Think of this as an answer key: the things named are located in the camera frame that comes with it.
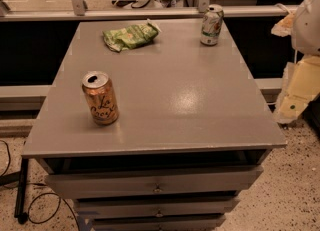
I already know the black floor cable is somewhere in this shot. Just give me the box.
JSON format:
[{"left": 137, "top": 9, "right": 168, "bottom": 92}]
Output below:
[{"left": 0, "top": 139, "right": 81, "bottom": 231}]

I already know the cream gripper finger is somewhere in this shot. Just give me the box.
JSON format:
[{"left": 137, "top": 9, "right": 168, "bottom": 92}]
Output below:
[
  {"left": 271, "top": 13, "right": 295, "bottom": 37},
  {"left": 273, "top": 56, "right": 320, "bottom": 124}
]

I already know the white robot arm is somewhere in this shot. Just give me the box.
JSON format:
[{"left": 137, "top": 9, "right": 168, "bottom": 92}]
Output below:
[{"left": 272, "top": 0, "right": 320, "bottom": 124}]

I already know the green chip bag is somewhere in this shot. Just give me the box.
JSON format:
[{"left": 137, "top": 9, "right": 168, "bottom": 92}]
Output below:
[{"left": 103, "top": 20, "right": 161, "bottom": 52}]

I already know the black metal stand leg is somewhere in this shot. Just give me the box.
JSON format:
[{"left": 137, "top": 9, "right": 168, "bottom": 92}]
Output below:
[{"left": 14, "top": 159, "right": 28, "bottom": 225}]

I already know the grey drawer cabinet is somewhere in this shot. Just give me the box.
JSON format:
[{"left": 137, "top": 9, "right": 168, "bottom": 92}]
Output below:
[{"left": 23, "top": 19, "right": 285, "bottom": 231}]

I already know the white green soda can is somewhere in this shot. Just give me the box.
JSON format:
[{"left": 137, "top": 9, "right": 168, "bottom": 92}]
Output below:
[{"left": 200, "top": 4, "right": 224, "bottom": 46}]

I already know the orange LaCroix can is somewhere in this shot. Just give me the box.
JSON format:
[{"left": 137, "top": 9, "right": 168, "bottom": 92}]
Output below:
[{"left": 82, "top": 71, "right": 119, "bottom": 125}]

